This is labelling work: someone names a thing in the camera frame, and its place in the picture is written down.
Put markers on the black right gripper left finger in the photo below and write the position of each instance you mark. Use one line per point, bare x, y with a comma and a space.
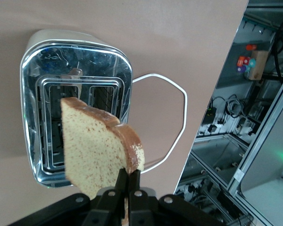
101, 212

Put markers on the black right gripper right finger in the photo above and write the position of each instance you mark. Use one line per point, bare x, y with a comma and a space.
151, 212

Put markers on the slice of brown bread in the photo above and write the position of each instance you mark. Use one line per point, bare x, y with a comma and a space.
92, 146

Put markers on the cream and chrome toaster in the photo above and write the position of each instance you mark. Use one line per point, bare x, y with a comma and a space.
35, 94

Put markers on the wooden block with coloured pegs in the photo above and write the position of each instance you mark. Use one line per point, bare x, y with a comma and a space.
258, 66

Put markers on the aluminium profile frame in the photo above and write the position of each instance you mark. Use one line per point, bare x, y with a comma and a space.
257, 141

